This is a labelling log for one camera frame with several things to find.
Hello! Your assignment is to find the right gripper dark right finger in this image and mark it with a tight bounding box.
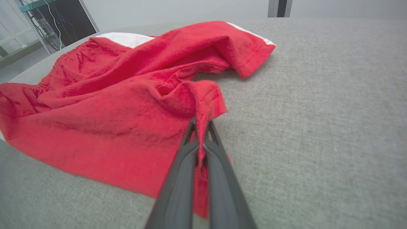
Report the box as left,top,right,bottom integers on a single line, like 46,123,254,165
202,120,258,229

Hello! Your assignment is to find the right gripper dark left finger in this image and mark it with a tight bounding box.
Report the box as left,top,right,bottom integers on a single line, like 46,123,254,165
145,118,204,229

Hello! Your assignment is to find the red shorts white stripe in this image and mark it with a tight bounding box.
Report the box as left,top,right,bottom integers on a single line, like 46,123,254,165
0,21,276,220

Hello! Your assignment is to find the grey fabric sofa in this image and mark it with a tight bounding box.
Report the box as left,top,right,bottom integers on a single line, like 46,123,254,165
0,17,407,229

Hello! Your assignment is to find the teal shelf board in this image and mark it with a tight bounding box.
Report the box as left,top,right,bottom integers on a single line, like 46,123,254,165
19,0,57,12

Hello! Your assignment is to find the grey partition post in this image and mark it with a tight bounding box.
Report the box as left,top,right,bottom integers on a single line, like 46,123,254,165
268,0,293,18

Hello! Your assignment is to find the white hanging cable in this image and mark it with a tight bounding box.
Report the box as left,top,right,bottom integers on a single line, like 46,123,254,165
43,0,63,50

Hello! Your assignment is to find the white low rack frame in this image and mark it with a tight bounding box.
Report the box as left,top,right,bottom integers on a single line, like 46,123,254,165
0,27,43,68

